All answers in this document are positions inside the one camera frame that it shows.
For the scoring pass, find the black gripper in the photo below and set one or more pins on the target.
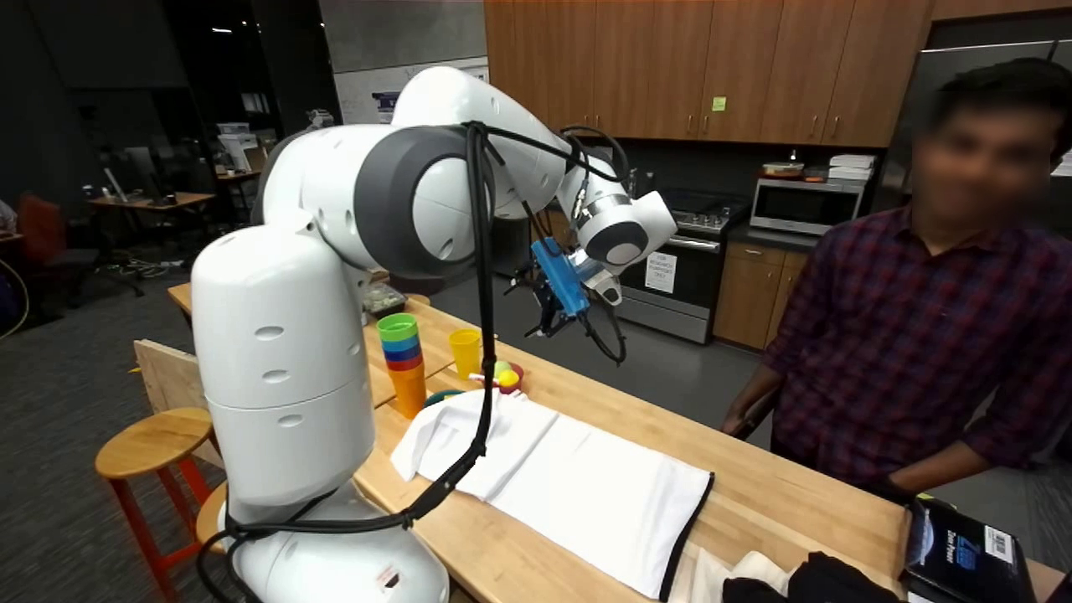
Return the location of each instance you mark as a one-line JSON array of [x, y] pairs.
[[546, 293]]

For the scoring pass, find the white cloth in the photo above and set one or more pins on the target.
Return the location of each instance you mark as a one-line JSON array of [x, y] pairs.
[[579, 492]]

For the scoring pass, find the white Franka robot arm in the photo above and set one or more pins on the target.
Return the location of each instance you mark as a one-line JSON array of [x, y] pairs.
[[289, 357]]

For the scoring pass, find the yellow toy ball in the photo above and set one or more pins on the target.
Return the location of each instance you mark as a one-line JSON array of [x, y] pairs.
[[508, 378]]

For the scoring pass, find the yellow plastic cup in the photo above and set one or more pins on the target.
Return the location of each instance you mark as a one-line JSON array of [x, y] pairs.
[[463, 351]]

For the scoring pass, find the small red fruit bowl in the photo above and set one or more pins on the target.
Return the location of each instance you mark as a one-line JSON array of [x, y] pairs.
[[502, 386]]

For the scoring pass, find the paper sheet on oven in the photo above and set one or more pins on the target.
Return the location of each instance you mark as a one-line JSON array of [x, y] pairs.
[[662, 272]]

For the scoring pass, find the stack of colourful cups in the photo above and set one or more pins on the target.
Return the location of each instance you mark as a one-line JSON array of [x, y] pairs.
[[404, 362]]

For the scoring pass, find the stainless steel oven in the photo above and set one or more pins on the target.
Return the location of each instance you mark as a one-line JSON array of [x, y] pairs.
[[682, 290]]

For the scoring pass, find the narrow wooden base cabinet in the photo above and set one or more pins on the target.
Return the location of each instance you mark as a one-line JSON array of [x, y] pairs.
[[756, 290]]

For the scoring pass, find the green sticky note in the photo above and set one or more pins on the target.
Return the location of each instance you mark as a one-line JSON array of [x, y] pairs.
[[717, 105]]

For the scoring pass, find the brown bowl on microwave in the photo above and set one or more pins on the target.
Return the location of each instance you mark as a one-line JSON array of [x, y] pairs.
[[782, 168]]

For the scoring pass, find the silver microwave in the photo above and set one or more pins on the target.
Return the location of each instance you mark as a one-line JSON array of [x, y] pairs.
[[804, 206]]

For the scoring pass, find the cream fabric bag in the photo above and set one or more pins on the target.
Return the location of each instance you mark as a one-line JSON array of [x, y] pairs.
[[705, 574]]

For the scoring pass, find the stack of white plates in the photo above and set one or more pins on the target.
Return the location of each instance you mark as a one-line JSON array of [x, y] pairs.
[[852, 168]]

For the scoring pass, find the person in plaid shirt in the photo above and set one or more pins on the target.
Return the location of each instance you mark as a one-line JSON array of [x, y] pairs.
[[892, 348]]

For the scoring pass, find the wooden board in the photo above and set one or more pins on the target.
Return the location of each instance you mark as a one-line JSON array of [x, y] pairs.
[[169, 375]]

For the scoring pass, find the black fabric bag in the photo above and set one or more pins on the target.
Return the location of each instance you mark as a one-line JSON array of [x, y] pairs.
[[825, 580]]

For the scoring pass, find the wooden stool red legs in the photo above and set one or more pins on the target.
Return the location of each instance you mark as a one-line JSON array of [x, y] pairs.
[[152, 439]]

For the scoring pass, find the black box with label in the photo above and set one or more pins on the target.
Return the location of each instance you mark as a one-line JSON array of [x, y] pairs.
[[959, 553]]

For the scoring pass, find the long wooden wall cabinets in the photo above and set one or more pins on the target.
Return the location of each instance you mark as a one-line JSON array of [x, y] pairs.
[[690, 69]]

